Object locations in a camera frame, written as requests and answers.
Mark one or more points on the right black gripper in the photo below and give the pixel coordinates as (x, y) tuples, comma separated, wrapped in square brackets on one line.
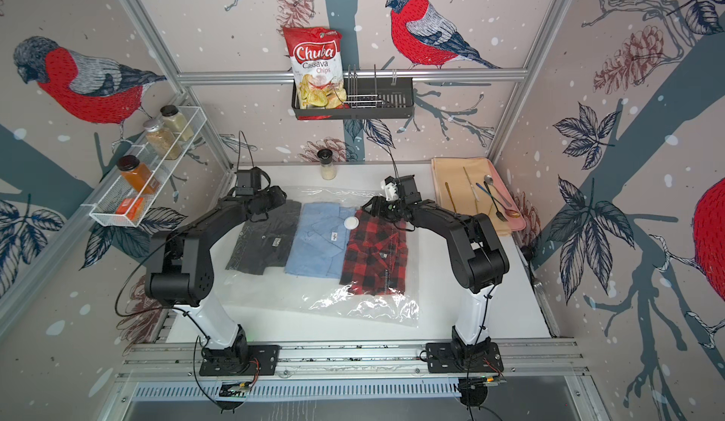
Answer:
[(378, 206)]

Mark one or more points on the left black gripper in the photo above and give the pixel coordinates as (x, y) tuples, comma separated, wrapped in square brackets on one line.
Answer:
[(278, 196)]

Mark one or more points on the red black plaid shirt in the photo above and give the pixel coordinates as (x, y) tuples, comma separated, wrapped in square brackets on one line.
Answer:
[(376, 258)]

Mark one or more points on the dark grey pinstripe shirt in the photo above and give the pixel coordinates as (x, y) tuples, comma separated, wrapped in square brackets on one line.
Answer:
[(266, 243)]

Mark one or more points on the light blue shirt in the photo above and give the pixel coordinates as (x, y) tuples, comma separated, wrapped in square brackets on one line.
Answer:
[(320, 242)]

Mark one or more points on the clear plastic vacuum bag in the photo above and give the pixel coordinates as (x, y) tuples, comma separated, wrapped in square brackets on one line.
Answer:
[(279, 291)]

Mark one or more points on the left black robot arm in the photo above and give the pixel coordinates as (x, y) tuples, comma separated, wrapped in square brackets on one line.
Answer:
[(180, 274)]

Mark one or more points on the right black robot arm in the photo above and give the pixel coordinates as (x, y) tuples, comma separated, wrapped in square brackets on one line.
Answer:
[(477, 258)]

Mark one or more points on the white bag valve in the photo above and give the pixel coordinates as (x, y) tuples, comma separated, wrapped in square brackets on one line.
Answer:
[(351, 223)]

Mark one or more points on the red cassava chips bag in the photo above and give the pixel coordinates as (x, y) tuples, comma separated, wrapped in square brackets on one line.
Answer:
[(315, 56)]

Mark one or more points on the spice jar on table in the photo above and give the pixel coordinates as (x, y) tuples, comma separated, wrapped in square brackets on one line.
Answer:
[(327, 168)]

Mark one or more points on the gold spoon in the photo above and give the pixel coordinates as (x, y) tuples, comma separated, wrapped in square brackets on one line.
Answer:
[(449, 194)]

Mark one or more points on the gold chopstick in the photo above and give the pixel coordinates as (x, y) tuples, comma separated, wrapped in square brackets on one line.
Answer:
[(471, 185)]

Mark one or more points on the spice jar black lid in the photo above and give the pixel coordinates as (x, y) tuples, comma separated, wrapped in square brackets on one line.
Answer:
[(177, 122)]

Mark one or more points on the silver spoon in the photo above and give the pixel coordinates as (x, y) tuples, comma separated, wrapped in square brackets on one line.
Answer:
[(489, 183)]

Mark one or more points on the orange spice jar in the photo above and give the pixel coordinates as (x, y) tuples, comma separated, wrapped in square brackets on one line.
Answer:
[(137, 175)]

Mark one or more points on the spice jar silver lid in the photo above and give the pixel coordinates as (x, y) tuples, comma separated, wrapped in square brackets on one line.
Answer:
[(162, 140)]

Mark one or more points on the small orange box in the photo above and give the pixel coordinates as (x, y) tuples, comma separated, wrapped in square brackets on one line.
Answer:
[(131, 208)]

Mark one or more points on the pink tray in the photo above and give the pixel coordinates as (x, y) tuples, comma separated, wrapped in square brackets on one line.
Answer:
[(504, 223)]

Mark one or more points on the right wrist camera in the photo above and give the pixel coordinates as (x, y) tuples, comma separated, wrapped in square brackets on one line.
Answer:
[(390, 189)]

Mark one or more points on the black wire wall basket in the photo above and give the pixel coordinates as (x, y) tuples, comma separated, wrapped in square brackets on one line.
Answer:
[(356, 97)]

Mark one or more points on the clear acrylic wall shelf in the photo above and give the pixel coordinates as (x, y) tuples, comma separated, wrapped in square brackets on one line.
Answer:
[(103, 209)]

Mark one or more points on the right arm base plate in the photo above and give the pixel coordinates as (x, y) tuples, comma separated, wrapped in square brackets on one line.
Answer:
[(448, 358)]

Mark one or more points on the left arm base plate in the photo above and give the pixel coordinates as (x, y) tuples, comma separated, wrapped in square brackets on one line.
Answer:
[(252, 360)]

